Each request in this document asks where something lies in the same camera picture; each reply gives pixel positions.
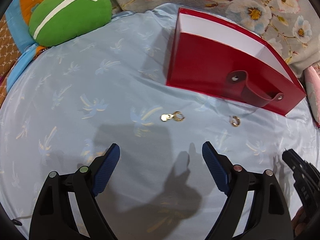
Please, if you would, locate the right hand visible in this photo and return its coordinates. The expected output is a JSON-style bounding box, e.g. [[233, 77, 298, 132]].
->
[[291, 206, 312, 239]]

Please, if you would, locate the gold hoop earring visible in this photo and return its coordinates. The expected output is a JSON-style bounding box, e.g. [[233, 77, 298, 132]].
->
[[229, 115, 241, 127]]

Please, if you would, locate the light blue bed sheet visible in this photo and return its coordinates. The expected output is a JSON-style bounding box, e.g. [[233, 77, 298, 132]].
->
[[1, 3, 319, 239]]

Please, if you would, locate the pink white pillow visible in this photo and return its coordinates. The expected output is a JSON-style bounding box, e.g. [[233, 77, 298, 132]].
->
[[303, 63, 320, 127]]

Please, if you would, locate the red gift box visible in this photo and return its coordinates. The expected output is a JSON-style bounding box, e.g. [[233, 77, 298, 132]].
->
[[167, 8, 305, 115]]

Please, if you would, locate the colourful cartoon blanket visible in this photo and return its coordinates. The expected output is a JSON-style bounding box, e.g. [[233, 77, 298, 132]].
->
[[1, 0, 46, 103]]

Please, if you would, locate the grey floral duvet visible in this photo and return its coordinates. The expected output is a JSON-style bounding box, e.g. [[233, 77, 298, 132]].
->
[[112, 0, 319, 76]]

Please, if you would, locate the green round pillow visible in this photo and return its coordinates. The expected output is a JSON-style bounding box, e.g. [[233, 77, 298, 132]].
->
[[29, 0, 112, 47]]

